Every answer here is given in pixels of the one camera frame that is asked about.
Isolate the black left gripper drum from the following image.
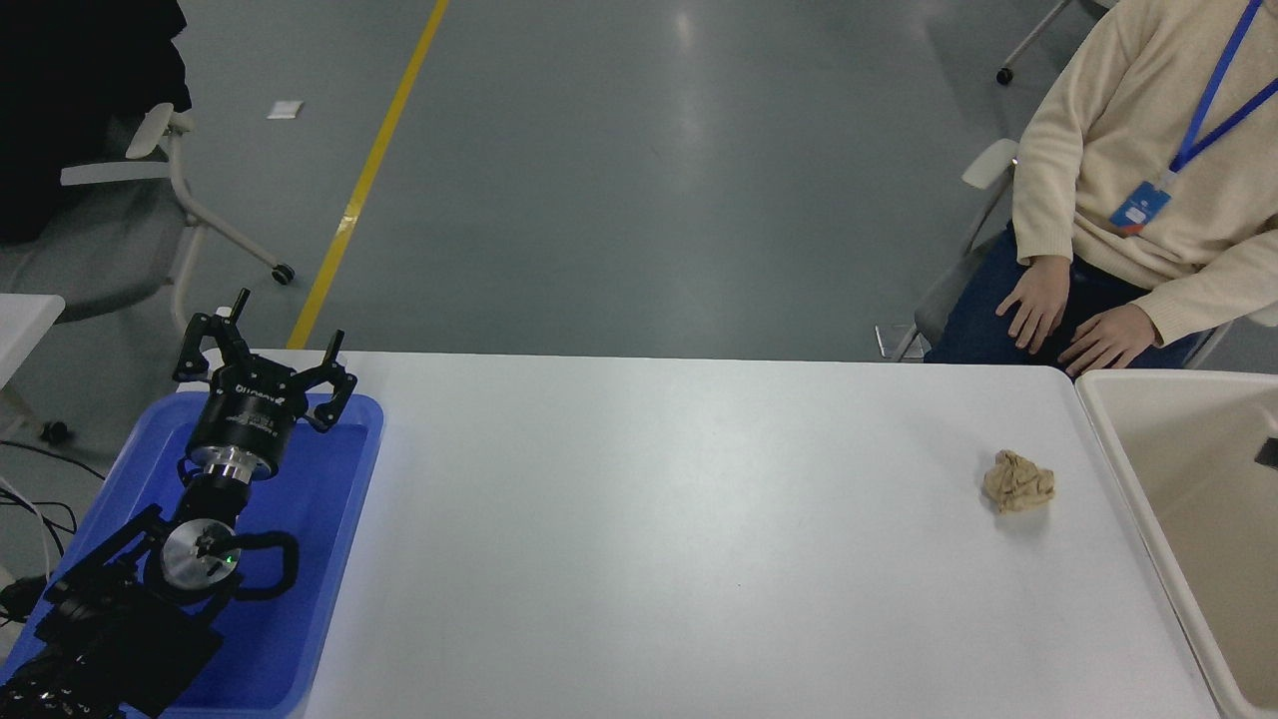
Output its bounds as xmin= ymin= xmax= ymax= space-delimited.
xmin=185 ymin=370 xmax=307 ymax=466

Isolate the person's right hand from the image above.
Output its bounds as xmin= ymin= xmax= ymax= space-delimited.
xmin=994 ymin=254 xmax=1072 ymax=355

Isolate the person's left hand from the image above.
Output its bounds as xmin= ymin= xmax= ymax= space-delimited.
xmin=1057 ymin=304 xmax=1165 ymax=379

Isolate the blue plastic tray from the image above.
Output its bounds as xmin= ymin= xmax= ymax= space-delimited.
xmin=0 ymin=391 xmax=385 ymax=719

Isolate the grey white office chair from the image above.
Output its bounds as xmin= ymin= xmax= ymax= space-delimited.
xmin=0 ymin=103 xmax=297 ymax=447

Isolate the small white side table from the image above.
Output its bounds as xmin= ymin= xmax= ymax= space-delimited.
xmin=0 ymin=293 xmax=66 ymax=390

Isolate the black jacket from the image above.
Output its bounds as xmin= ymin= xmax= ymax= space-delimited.
xmin=0 ymin=0 xmax=193 ymax=247

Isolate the person's grey chair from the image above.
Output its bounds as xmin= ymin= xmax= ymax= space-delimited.
xmin=876 ymin=138 xmax=1021 ymax=362

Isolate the crumpled tan paper ball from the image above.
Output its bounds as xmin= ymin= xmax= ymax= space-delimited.
xmin=982 ymin=449 xmax=1057 ymax=515

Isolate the grey chair leg with caster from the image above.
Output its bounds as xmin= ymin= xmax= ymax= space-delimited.
xmin=994 ymin=0 xmax=1075 ymax=87

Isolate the person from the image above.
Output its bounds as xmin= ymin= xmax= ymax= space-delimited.
xmin=924 ymin=0 xmax=1278 ymax=378

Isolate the large pale bin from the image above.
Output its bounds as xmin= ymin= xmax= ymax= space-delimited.
xmin=1075 ymin=368 xmax=1278 ymax=719

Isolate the thin black floor cable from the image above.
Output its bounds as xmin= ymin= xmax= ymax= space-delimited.
xmin=0 ymin=439 xmax=106 ymax=482

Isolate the blue lanyard with badge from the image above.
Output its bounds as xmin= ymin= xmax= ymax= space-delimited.
xmin=1108 ymin=0 xmax=1278 ymax=239

